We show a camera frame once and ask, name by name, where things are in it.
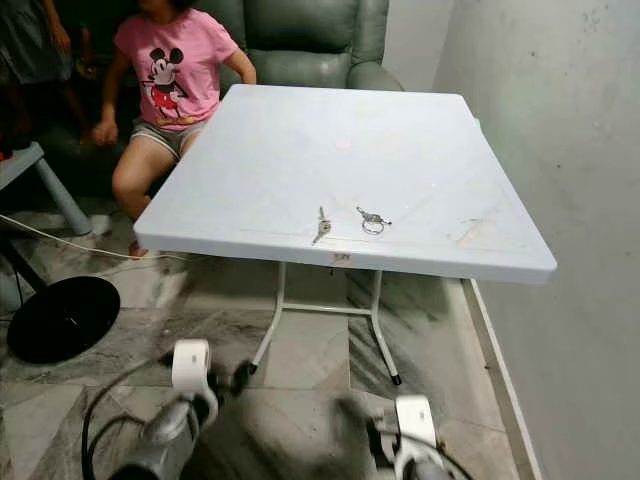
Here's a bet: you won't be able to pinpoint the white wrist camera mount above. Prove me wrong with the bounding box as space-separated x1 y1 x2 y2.
171 338 221 421
393 395 446 476

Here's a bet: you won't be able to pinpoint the black furniture leg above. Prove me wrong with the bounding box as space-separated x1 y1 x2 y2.
0 238 39 293

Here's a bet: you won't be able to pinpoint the person in dark clothes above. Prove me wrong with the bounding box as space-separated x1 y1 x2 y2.
0 0 73 86

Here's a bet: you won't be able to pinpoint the black round floor disc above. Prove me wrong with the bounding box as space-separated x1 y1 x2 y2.
7 276 121 365

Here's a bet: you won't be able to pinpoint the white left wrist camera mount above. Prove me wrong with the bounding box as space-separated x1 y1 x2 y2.
171 338 221 421

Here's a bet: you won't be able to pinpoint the thin white floor cable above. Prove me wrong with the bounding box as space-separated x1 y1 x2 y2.
0 215 191 263

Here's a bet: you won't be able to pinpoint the white metal table legs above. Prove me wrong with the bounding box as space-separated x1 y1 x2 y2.
245 262 403 387

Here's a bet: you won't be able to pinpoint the person in pink shirt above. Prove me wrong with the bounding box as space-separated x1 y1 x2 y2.
90 0 258 256

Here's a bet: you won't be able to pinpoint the white wall baseboard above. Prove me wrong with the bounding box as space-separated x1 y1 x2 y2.
460 278 526 480

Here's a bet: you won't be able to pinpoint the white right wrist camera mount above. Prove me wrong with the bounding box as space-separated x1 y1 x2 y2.
393 395 446 476

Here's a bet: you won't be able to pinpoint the green leather armchair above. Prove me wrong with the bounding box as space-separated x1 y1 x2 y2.
210 0 406 101

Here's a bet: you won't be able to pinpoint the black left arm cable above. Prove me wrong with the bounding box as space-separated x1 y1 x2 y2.
82 355 176 480

